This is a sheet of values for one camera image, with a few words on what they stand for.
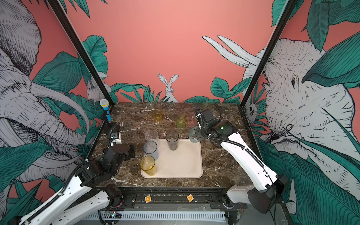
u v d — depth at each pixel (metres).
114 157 0.51
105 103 0.88
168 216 0.70
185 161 0.88
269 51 0.86
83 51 0.88
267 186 0.38
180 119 1.08
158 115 1.11
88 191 0.48
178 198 0.75
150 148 0.84
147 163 0.79
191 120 1.07
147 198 0.74
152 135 1.01
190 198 0.75
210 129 0.52
